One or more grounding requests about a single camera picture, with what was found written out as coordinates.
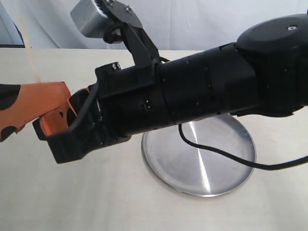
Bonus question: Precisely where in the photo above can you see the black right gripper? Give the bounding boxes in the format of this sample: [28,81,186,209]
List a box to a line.
[32,62,173,164]

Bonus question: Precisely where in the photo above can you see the thin beige flexible strip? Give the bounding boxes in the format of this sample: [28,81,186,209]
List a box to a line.
[18,15,41,83]

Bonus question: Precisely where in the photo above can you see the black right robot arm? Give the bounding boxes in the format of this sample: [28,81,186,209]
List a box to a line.
[33,13,308,164]

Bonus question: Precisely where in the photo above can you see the round stainless steel plate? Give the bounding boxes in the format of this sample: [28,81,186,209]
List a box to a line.
[141,115,257,197]

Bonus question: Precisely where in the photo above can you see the white backdrop cloth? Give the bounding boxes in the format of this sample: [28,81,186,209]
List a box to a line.
[0,0,308,50]

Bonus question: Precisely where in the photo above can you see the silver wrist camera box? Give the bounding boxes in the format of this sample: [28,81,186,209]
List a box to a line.
[70,0,119,39]

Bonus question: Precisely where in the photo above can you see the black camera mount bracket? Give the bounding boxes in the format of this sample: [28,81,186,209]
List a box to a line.
[94,0,160,68]

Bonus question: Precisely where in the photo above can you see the black camera cable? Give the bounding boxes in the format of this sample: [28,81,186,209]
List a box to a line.
[178,124,308,172]

